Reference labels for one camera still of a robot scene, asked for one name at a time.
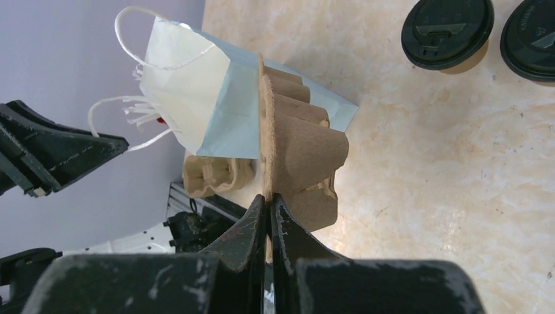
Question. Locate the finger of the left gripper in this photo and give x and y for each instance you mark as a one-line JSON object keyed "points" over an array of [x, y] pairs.
{"points": [[42, 157]]}

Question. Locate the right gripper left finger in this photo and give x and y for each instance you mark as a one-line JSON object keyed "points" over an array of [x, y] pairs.
{"points": [[225, 277]]}

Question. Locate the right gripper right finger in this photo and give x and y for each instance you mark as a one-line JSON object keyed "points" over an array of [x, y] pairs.
{"points": [[311, 278]]}

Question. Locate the brown pulp cup carrier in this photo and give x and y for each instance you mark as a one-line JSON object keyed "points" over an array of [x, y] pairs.
{"points": [[299, 151], [206, 176]]}

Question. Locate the light blue paper bag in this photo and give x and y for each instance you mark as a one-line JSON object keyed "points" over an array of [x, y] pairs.
{"points": [[205, 88]]}

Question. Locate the black coffee cup lid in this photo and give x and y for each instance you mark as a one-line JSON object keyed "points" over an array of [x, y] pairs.
{"points": [[527, 41]]}

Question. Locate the brown paper coffee cup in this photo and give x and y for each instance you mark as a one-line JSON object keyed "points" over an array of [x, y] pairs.
{"points": [[543, 83]]}

